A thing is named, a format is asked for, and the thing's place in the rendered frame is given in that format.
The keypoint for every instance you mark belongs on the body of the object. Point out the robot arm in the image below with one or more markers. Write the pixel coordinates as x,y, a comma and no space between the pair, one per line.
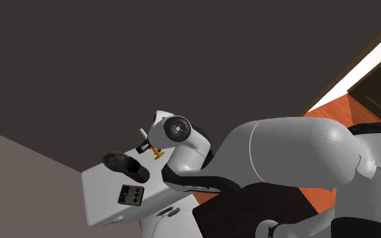
292,151

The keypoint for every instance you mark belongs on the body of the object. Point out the dark brown shoe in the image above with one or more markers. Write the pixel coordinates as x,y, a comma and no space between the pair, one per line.
117,162

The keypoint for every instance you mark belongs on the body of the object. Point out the dark pen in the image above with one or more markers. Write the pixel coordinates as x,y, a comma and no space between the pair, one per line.
164,211

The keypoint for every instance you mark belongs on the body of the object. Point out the small green tool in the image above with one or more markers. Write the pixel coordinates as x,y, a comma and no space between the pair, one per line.
173,212

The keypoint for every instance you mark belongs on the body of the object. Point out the white candle in yellow holder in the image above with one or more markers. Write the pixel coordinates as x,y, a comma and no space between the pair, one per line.
157,154

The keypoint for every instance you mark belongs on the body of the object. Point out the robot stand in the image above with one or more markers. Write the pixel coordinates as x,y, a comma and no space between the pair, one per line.
243,211

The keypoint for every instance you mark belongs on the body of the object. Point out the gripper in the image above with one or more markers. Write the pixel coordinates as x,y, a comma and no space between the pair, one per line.
143,147

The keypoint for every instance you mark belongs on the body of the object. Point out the black device with round buttons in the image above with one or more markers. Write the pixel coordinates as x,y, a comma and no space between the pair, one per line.
130,195

